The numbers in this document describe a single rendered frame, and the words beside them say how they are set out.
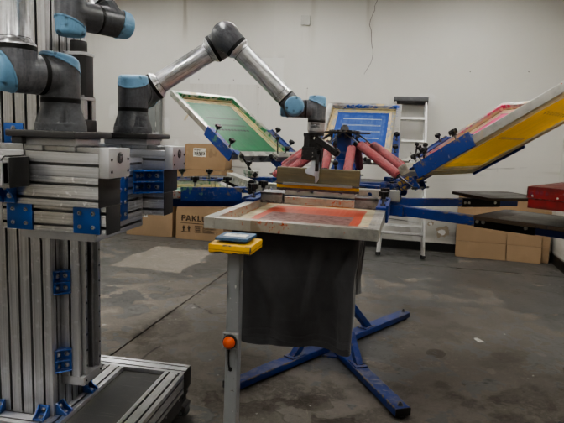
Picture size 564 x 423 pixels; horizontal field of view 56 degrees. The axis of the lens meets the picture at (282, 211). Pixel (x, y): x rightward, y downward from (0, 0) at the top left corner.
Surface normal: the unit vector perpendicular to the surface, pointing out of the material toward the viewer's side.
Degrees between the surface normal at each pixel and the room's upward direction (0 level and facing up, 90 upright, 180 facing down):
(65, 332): 90
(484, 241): 78
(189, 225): 90
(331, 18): 90
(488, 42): 90
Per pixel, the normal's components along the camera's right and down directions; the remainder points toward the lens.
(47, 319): -0.18, 0.13
